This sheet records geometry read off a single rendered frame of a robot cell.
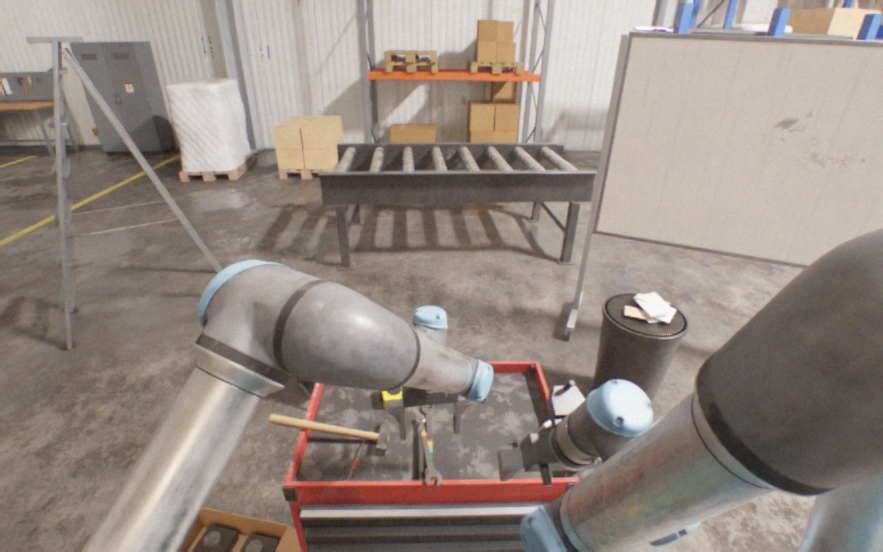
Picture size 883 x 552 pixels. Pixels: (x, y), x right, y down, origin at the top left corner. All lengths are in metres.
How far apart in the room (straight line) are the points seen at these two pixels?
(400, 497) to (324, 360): 0.77
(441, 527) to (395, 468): 0.19
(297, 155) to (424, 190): 3.47
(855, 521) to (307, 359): 0.48
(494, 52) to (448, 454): 6.88
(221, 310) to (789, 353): 0.51
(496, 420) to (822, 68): 2.47
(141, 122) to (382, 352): 9.26
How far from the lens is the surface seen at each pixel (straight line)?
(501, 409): 1.40
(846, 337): 0.28
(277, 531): 2.08
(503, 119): 7.75
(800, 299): 0.30
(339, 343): 0.48
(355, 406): 1.41
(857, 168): 3.23
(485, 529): 1.29
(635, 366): 2.53
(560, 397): 0.76
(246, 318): 0.53
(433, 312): 0.95
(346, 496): 1.22
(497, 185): 3.94
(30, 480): 3.05
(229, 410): 0.55
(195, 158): 7.48
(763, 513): 2.71
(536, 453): 0.75
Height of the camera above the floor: 1.89
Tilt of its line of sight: 29 degrees down
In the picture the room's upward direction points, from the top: 1 degrees clockwise
